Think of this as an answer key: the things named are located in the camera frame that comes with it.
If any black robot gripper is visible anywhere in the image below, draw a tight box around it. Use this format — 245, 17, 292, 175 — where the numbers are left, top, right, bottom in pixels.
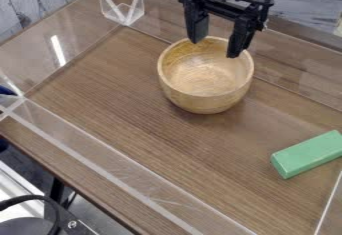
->
180, 0, 274, 58

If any green rectangular block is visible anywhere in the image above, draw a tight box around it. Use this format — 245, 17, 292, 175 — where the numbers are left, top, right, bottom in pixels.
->
270, 130, 342, 179

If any light brown wooden bowl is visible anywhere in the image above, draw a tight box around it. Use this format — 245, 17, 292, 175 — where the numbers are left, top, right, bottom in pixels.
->
157, 36, 256, 114

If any blue object at left edge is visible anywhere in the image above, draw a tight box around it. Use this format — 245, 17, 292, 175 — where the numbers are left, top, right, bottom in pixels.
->
0, 85, 17, 96

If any black table leg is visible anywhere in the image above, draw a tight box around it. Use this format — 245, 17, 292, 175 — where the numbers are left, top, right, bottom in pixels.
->
50, 178, 65, 203

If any clear acrylic table wall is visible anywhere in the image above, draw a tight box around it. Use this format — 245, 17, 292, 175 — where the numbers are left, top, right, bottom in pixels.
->
0, 0, 342, 235

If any clear acrylic corner bracket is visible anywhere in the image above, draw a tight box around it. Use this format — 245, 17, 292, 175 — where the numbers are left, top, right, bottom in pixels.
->
99, 0, 145, 26

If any black chair with cable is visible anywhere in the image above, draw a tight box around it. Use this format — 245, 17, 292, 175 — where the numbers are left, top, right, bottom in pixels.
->
0, 195, 99, 235

